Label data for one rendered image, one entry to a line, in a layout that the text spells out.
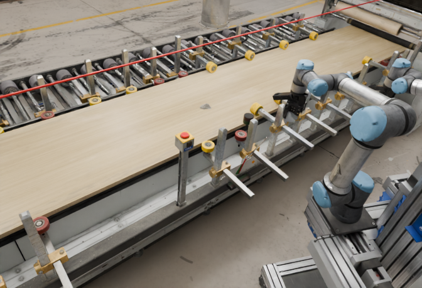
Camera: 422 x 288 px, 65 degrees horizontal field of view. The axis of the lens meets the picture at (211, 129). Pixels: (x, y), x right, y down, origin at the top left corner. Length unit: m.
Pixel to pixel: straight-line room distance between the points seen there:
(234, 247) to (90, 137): 1.36
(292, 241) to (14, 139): 2.10
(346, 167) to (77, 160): 1.40
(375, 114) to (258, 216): 1.87
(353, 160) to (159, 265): 1.68
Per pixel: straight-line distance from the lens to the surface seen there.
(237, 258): 2.65
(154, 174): 2.01
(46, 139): 2.19
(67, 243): 2.02
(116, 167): 1.93
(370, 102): 1.43
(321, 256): 1.66
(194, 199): 2.01
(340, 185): 1.45
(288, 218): 2.96
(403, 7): 4.20
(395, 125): 1.26
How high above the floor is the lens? 2.27
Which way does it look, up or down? 39 degrees down
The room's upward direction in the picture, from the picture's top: 7 degrees clockwise
